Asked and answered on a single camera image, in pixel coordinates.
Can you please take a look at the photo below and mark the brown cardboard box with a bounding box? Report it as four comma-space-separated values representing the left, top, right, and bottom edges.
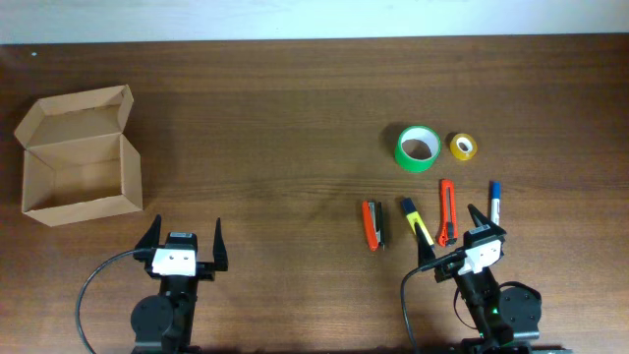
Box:
14, 85, 143, 226

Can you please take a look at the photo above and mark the orange stapler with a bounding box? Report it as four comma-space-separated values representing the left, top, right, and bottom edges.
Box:
362, 201, 386, 252

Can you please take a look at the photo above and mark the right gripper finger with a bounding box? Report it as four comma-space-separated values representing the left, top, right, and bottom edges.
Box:
415, 222, 435, 267
467, 204, 492, 229

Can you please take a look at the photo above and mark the yellow highlighter marker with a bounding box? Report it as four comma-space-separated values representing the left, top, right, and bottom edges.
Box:
401, 198, 434, 248

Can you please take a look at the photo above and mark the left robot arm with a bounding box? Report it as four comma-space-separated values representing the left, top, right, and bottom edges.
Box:
130, 215, 229, 353

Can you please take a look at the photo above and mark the orange utility knife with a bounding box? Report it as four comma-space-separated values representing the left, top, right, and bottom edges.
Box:
437, 179, 458, 247

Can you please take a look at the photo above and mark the left black cable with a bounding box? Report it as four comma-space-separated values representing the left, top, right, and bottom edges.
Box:
75, 248, 154, 354

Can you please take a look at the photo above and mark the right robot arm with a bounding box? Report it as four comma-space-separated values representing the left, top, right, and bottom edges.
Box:
419, 205, 542, 353

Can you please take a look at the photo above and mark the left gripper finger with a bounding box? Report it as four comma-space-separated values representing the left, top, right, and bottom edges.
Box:
212, 218, 229, 271
135, 214, 162, 251

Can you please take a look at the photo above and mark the green tape roll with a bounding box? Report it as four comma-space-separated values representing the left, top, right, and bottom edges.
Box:
394, 126, 441, 173

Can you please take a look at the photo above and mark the small yellow tape roll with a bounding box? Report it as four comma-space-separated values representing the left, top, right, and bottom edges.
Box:
449, 133, 478, 161

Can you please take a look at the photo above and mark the blue white marker pen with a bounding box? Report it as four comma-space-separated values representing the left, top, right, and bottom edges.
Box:
490, 181, 501, 225

